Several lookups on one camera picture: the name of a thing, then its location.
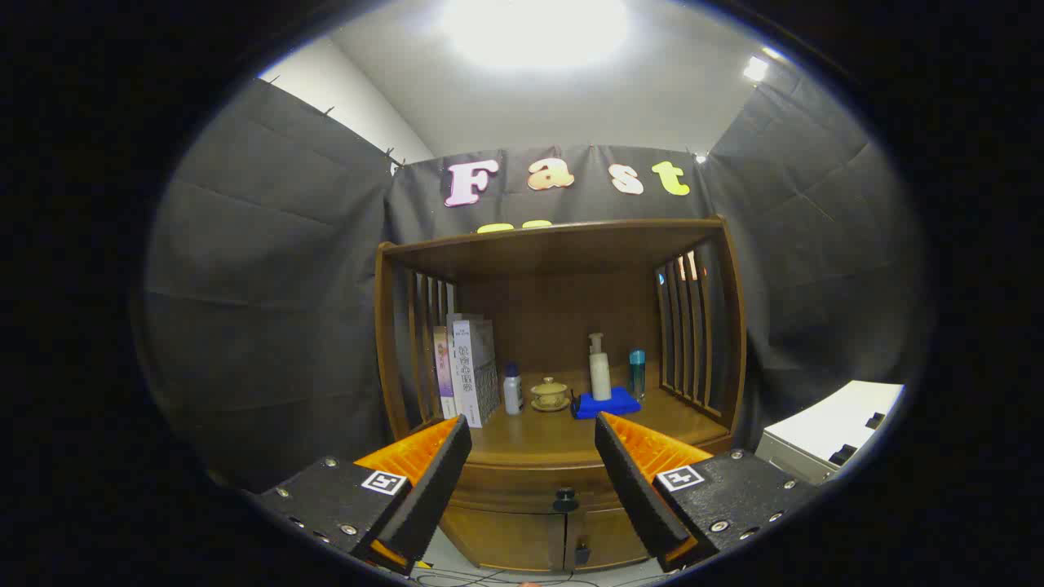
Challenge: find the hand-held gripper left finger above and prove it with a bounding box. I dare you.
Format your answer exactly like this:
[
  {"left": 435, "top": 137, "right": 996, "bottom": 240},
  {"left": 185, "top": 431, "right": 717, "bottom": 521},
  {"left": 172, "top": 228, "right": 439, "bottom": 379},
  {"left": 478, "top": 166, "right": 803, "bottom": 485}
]
[{"left": 249, "top": 414, "right": 474, "bottom": 576}]

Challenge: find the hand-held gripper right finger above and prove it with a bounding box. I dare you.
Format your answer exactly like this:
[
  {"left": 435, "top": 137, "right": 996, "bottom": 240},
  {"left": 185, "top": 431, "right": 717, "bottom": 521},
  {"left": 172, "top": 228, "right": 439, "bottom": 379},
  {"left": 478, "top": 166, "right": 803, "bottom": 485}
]
[{"left": 594, "top": 412, "right": 821, "bottom": 573}]

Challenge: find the brown wooden drawer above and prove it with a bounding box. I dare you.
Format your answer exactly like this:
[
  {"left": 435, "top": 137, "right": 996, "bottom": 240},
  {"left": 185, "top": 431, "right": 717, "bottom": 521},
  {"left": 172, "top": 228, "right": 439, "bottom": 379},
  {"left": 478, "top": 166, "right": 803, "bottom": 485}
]
[{"left": 445, "top": 455, "right": 633, "bottom": 516}]

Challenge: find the wooden cabinet door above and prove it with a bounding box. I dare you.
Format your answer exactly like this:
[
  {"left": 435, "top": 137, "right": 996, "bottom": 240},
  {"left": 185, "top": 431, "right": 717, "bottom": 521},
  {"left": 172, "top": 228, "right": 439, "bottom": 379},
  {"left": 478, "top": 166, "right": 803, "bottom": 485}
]
[
  {"left": 440, "top": 505, "right": 566, "bottom": 572},
  {"left": 565, "top": 510, "right": 653, "bottom": 570}
]

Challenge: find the brown wooden countertop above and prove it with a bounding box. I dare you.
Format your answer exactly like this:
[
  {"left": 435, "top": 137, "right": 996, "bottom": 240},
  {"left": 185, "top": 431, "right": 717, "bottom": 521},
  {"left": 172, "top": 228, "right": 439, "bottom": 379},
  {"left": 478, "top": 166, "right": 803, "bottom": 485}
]
[{"left": 412, "top": 369, "right": 729, "bottom": 470}]

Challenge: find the white drawer unit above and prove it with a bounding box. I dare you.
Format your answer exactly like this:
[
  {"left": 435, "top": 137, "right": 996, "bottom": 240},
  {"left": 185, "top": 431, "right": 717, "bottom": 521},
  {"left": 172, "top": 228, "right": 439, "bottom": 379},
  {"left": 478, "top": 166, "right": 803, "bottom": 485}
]
[{"left": 754, "top": 380, "right": 906, "bottom": 486}]

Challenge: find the brown wooden cabinet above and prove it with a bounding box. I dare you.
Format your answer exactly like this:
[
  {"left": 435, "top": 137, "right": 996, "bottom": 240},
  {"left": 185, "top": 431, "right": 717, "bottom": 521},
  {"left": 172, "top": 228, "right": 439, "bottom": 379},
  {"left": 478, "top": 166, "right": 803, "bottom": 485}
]
[{"left": 374, "top": 216, "right": 747, "bottom": 573}]

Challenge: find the blue folded cloth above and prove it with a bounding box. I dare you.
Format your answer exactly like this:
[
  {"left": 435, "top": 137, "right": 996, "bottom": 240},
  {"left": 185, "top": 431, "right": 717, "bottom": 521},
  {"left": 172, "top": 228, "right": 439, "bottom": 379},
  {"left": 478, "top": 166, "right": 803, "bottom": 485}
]
[{"left": 570, "top": 386, "right": 643, "bottom": 421}]

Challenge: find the thin purple book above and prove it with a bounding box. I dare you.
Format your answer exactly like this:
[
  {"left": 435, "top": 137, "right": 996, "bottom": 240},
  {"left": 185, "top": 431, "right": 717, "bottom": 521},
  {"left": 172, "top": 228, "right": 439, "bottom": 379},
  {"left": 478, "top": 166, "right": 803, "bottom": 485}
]
[{"left": 433, "top": 326, "right": 458, "bottom": 421}]

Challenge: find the white pump bottle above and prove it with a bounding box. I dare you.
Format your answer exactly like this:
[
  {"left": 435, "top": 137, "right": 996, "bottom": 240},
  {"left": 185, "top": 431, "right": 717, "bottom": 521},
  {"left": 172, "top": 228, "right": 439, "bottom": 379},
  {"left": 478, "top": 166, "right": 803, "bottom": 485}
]
[{"left": 588, "top": 333, "right": 613, "bottom": 402}]

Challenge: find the yellow lidded tea cup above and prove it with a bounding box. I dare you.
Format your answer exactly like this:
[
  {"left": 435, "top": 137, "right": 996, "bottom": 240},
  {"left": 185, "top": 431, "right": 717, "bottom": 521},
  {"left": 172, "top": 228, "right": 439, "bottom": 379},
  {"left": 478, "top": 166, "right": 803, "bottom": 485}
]
[{"left": 530, "top": 377, "right": 571, "bottom": 413}]

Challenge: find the thick white book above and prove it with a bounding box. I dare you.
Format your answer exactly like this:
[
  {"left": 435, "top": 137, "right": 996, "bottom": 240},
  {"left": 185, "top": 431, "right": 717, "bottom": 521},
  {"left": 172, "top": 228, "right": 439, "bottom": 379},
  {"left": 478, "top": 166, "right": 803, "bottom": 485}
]
[{"left": 451, "top": 314, "right": 500, "bottom": 429}]

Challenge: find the ceiling light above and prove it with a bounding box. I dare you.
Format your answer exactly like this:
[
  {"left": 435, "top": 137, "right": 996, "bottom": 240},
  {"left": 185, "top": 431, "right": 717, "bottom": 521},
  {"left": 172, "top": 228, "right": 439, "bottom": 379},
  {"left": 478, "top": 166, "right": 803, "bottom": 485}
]
[{"left": 440, "top": 0, "right": 630, "bottom": 70}]

